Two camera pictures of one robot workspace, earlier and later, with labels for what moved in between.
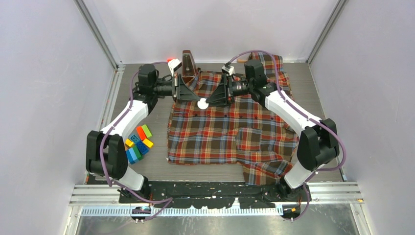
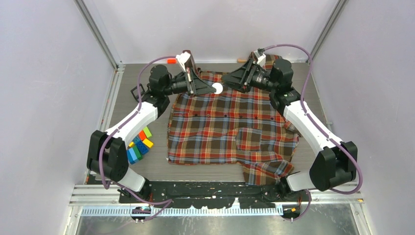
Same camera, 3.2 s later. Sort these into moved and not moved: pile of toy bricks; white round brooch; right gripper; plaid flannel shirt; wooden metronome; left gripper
Moved: white round brooch; right gripper; left gripper
Not moved: wooden metronome; plaid flannel shirt; pile of toy bricks
